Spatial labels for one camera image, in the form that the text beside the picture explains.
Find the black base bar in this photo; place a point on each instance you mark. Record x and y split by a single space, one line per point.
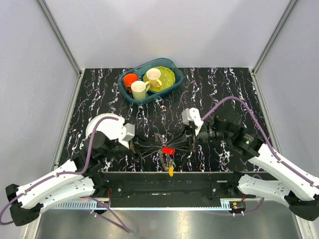
158 190

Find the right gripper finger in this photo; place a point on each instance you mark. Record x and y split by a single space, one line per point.
180 146
180 138

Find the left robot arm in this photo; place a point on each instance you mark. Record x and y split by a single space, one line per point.
107 135

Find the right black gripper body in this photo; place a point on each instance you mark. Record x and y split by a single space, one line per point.
192 131

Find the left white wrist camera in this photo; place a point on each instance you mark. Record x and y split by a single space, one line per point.
127 133

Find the metal keyring disc with rings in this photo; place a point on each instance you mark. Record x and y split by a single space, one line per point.
165 160

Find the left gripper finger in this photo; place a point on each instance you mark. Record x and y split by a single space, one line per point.
144 144
143 153

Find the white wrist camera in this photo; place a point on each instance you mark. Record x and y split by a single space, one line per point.
192 115
127 133

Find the cream mug on plate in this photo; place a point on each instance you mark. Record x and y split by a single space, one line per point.
153 77

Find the orange mug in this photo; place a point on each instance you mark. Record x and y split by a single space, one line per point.
128 80

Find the cream mug front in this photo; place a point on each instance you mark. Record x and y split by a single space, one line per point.
139 89

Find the red key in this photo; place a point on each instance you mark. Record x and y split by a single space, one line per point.
169 151

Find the yellow key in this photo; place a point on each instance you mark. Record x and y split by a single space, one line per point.
171 171

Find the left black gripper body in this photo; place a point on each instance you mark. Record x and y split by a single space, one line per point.
134 150

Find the teal plastic tray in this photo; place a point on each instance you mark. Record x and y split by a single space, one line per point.
140 72

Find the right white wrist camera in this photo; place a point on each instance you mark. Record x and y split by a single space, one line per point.
192 115

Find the yellow-green dotted plate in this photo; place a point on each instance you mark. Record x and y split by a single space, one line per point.
167 78

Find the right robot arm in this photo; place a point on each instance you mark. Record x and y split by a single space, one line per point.
293 187

